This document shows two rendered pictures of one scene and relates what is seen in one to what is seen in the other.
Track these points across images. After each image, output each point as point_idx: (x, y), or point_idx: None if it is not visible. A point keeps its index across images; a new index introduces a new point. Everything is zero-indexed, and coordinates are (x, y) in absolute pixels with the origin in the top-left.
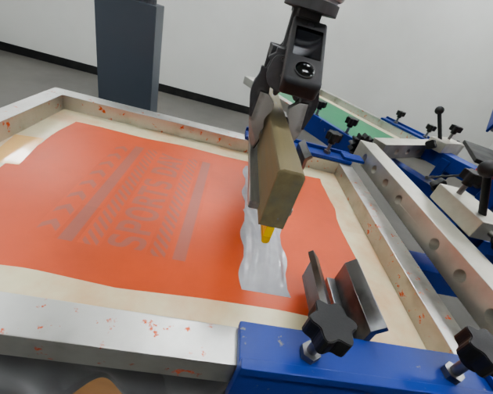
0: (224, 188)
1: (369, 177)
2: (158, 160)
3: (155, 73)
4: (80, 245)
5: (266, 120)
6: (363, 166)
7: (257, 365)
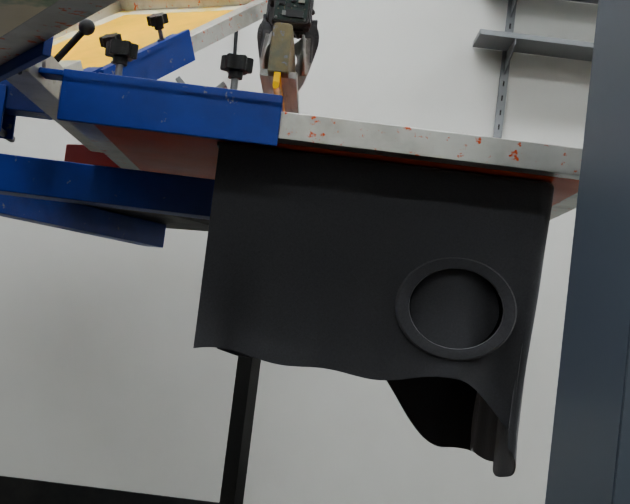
0: None
1: (52, 93)
2: None
3: (611, 77)
4: None
5: (294, 62)
6: (44, 81)
7: None
